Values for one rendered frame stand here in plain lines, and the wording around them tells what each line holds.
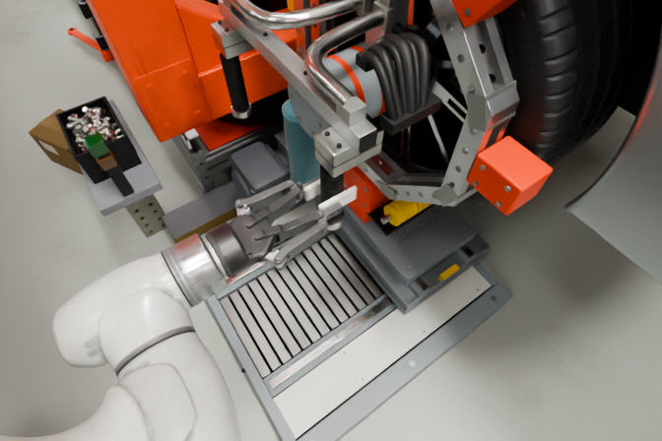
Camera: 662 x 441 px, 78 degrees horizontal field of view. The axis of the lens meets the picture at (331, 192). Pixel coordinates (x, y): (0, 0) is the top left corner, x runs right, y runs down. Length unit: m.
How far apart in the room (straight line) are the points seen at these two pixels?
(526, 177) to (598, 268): 1.15
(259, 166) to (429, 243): 0.58
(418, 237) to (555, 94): 0.78
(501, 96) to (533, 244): 1.15
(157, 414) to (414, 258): 0.95
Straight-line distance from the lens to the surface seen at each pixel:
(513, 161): 0.69
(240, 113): 0.91
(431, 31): 0.82
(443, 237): 1.36
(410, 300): 1.33
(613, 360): 1.67
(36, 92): 2.60
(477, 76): 0.62
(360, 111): 0.54
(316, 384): 1.31
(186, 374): 0.54
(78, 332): 0.59
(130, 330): 0.57
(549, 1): 0.65
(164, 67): 1.12
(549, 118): 0.69
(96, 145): 1.11
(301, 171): 1.04
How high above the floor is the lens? 1.36
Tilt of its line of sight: 53 degrees down
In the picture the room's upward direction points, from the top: straight up
